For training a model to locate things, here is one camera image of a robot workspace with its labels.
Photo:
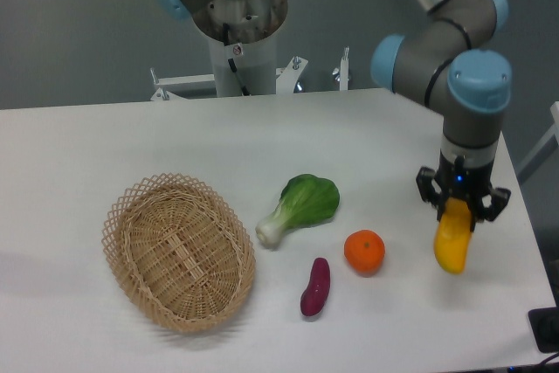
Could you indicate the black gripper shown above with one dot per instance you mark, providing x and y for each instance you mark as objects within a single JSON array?
[{"x": 471, "y": 185}]

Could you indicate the yellow mango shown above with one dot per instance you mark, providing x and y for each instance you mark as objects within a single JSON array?
[{"x": 453, "y": 236}]

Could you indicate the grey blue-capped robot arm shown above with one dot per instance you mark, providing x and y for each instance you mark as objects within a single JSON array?
[{"x": 444, "y": 68}]

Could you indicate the orange tangerine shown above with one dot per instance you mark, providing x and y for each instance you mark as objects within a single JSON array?
[{"x": 364, "y": 250}]

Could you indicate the black device at table edge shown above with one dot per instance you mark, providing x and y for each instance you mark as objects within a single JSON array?
[{"x": 544, "y": 325}]

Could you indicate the green bok choy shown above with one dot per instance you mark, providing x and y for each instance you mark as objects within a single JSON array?
[{"x": 306, "y": 200}]

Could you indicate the purple sweet potato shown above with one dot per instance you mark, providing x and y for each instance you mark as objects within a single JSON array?
[{"x": 314, "y": 297}]

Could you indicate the woven wicker basket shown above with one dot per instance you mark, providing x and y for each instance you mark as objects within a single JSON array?
[{"x": 179, "y": 252}]

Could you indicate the white frame at right edge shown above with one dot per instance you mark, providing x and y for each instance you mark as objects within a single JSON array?
[{"x": 541, "y": 151}]

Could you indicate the white metal base frame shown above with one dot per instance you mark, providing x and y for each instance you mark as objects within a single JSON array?
[{"x": 288, "y": 80}]

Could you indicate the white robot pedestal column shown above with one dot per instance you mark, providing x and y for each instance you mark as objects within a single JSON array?
[{"x": 244, "y": 69}]

